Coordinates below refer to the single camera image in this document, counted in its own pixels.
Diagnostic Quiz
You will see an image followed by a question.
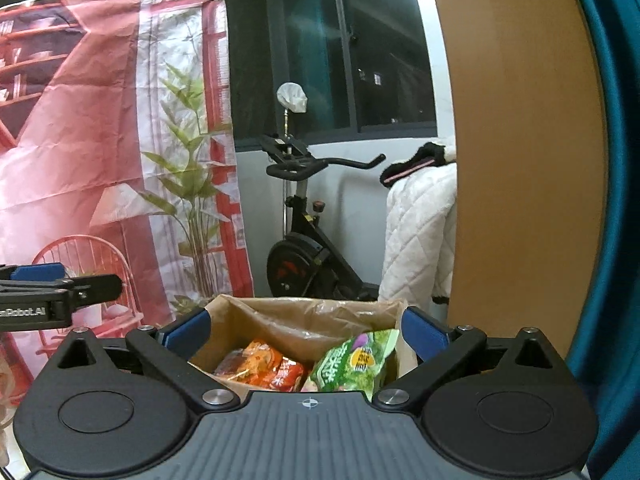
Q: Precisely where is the wooden board panel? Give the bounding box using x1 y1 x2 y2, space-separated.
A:
435 0 606 353

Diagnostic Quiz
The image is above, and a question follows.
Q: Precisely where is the white quilted blanket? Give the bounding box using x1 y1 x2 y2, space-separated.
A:
378 143 458 310

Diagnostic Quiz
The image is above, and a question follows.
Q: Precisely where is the green snack bag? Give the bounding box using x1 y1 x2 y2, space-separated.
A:
302 328 399 401

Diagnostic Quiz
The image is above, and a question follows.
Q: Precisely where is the black exercise bike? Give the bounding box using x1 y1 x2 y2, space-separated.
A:
258 81 388 302

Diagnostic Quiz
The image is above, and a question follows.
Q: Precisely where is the brown cardboard box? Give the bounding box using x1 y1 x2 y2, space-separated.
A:
191 295 418 396

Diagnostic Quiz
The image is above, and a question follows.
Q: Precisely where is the red printed backdrop cloth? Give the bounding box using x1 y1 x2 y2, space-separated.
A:
0 0 256 411

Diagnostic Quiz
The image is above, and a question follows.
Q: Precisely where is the black fuzzy garment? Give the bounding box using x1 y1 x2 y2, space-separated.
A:
380 142 447 188

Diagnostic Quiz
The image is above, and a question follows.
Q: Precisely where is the orange snack packet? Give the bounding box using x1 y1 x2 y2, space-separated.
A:
214 339 307 392

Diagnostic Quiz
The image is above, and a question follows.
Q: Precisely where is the dark window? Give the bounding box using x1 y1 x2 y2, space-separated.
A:
2 0 437 151

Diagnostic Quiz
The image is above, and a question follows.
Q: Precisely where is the teal curtain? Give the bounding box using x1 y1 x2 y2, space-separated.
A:
567 0 639 479

